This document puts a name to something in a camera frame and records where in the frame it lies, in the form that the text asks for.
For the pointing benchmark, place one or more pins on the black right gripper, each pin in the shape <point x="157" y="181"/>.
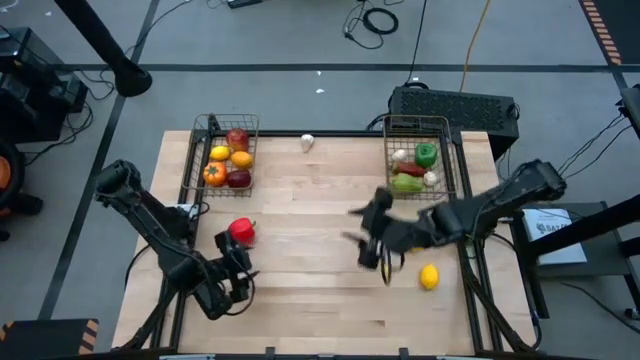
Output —
<point x="395" y="235"/>

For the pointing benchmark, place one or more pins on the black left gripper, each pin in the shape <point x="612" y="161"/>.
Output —
<point x="232" y="265"/>

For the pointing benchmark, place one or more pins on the red bell pepper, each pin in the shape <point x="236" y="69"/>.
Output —
<point x="242" y="231"/>

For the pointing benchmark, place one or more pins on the light green chayote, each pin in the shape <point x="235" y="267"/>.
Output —
<point x="407" y="183"/>

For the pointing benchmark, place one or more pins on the long red chili pepper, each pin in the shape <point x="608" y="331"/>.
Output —
<point x="411" y="169"/>

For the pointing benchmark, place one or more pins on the white garlic bulb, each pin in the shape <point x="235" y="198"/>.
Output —
<point x="398" y="155"/>
<point x="307" y="142"/>
<point x="430" y="178"/>

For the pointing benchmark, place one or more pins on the dark red apple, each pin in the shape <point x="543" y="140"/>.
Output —
<point x="240" y="178"/>

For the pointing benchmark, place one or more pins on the green bell pepper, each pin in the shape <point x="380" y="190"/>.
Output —
<point x="426" y="155"/>

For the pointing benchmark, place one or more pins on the orange persimmon green calyx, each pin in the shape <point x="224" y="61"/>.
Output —
<point x="216" y="173"/>

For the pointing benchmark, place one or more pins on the orange citrus fruit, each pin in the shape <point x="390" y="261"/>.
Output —
<point x="242" y="159"/>

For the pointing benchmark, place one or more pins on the red and yellow apple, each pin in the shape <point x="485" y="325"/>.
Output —
<point x="237" y="139"/>

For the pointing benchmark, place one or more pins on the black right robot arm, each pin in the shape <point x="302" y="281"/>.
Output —
<point x="500" y="200"/>

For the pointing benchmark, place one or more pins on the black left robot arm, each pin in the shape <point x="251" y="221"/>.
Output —
<point x="150" y="225"/>

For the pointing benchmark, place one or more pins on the black perforated computer case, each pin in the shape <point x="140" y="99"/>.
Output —
<point x="452" y="117"/>

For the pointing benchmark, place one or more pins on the white printed booklet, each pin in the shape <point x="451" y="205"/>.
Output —
<point x="555" y="235"/>

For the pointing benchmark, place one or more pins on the black box hazard stripes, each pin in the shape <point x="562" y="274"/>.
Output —
<point x="45" y="340"/>

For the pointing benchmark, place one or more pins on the black shoe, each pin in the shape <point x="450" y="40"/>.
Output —
<point x="25" y="204"/>

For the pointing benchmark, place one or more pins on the black side stand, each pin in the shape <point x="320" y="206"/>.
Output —
<point x="600" y="235"/>

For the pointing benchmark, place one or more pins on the black power strip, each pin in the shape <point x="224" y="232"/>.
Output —
<point x="245" y="2"/>

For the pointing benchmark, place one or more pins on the black and orange wheel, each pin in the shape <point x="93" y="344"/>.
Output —
<point x="17" y="170"/>

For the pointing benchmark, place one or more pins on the black pole with round base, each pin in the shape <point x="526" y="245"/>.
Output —
<point x="100" y="45"/>

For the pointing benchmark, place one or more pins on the black equipment stack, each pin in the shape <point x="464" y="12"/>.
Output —
<point x="35" y="85"/>

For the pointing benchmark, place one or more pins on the black mat orange stripes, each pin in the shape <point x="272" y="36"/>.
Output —
<point x="607" y="30"/>

